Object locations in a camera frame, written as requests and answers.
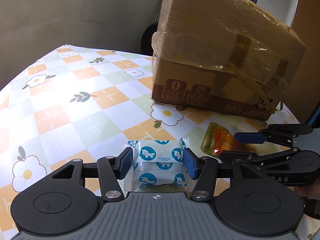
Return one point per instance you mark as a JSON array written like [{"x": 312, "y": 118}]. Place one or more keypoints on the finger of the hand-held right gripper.
[
  {"x": 250, "y": 137},
  {"x": 235, "y": 155}
]

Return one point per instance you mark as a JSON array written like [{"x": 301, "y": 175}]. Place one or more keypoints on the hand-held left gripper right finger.
[{"x": 191, "y": 163}]

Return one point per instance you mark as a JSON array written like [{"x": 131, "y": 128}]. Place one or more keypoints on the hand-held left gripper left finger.
[{"x": 125, "y": 163}]

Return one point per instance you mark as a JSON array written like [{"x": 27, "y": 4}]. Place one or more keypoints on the gold red snack packet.
[{"x": 215, "y": 140}]

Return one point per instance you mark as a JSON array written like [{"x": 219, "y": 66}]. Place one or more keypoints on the white blue-dotted snack packet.
[{"x": 157, "y": 160}]

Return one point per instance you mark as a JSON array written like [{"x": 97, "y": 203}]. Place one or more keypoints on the taped cardboard box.
[{"x": 212, "y": 42}]

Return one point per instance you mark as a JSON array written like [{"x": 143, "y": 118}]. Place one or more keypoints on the blue curtain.
[{"x": 315, "y": 119}]

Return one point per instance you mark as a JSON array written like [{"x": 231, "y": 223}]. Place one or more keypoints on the floral checked tablecloth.
[{"x": 75, "y": 80}]

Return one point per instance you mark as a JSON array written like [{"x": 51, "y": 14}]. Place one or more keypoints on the wooden panel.
[{"x": 308, "y": 30}]

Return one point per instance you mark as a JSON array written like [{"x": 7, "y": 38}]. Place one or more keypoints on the black exercise bike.
[{"x": 148, "y": 38}]

